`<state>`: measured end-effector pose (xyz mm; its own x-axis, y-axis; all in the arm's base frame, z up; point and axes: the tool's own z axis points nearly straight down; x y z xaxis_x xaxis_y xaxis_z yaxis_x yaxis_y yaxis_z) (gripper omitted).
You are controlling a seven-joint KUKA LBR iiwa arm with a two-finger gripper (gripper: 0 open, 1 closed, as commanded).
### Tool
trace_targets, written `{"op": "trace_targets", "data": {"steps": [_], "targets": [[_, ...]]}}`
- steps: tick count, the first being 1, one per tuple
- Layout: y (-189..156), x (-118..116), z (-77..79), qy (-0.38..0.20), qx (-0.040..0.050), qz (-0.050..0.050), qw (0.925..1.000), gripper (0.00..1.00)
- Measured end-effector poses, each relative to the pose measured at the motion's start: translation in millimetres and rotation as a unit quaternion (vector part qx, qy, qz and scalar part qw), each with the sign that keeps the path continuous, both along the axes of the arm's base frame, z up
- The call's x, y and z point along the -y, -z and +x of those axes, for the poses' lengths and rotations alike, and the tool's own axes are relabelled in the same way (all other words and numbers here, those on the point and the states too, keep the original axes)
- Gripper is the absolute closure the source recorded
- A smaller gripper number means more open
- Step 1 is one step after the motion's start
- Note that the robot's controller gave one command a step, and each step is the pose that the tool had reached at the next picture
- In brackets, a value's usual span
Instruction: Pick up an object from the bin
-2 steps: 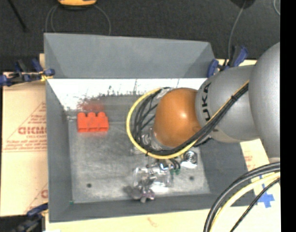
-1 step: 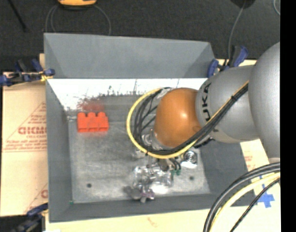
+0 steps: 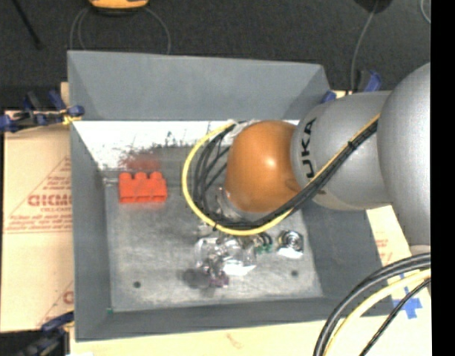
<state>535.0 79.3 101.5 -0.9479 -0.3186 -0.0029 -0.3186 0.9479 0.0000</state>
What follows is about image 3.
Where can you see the grey metal bin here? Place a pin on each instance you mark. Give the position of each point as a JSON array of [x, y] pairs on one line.
[[156, 236]]

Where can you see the brown cardboard board, red print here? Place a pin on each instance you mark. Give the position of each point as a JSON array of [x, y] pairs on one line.
[[34, 206]]

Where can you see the black cylinder on white bracket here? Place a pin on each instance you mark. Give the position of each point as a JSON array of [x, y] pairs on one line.
[[291, 240]]

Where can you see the small purple object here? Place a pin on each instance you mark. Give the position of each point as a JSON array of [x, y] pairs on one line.
[[219, 282]]

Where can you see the red toy building block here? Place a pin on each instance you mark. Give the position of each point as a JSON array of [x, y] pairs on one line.
[[141, 188]]

